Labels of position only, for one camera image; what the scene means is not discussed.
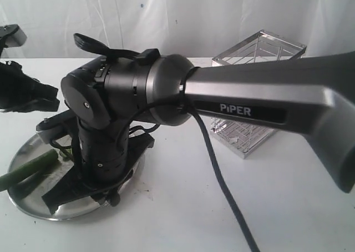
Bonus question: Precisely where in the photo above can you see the round steel plate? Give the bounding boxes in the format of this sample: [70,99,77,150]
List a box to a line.
[7,129,146,221]

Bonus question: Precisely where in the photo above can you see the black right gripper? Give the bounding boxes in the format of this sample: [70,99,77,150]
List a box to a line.
[42,119,154,215]

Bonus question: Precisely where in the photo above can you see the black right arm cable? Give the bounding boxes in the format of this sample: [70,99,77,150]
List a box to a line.
[49,33,261,252]

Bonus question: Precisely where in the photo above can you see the wire metal basket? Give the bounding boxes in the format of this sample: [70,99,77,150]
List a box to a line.
[210,29,307,159]

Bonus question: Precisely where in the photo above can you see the green cucumber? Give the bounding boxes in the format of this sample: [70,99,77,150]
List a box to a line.
[1,149,58,192]

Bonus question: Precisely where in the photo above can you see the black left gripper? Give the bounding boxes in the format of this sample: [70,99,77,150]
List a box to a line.
[1,61,60,113]

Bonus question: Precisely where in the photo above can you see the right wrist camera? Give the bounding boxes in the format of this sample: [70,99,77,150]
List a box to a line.
[36,109,77,144]

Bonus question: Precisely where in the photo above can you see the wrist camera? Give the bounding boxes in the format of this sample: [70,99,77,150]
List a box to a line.
[1,24,27,48]
[36,109,77,144]

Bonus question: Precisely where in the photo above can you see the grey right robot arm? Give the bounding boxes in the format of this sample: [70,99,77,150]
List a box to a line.
[43,49,354,213]

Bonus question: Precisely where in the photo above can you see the white backdrop curtain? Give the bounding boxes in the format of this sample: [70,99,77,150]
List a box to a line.
[1,0,354,58]

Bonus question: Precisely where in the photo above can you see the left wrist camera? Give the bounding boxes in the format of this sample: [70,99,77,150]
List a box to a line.
[1,24,27,48]

